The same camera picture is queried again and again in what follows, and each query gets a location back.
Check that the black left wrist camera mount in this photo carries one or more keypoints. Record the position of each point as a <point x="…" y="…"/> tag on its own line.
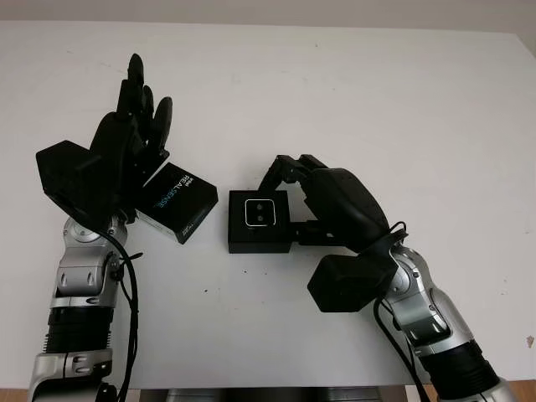
<point x="58" y="176"/>

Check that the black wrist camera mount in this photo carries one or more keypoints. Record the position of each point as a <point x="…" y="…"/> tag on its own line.
<point x="58" y="176"/>
<point x="347" y="285"/>

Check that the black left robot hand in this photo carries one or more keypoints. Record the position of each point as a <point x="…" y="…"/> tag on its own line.
<point x="111" y="153"/>

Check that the black camera box base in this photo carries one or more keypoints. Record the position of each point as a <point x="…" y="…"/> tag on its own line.
<point x="257" y="240"/>

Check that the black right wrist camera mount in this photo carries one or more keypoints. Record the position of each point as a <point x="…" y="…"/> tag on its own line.
<point x="347" y="285"/>

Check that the silver depth camera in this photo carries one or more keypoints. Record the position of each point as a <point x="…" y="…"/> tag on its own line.
<point x="259" y="212"/>

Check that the black RealSense box lid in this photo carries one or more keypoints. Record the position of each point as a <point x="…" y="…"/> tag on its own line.
<point x="184" y="201"/>

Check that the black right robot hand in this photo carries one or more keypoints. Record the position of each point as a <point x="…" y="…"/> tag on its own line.
<point x="352" y="205"/>

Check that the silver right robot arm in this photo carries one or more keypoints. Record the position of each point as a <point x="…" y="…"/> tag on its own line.
<point x="431" y="310"/>

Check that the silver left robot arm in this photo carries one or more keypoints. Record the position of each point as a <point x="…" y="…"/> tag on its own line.
<point x="79" y="272"/>

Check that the grey robot torso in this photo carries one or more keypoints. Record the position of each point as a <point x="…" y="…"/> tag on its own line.
<point x="272" y="395"/>

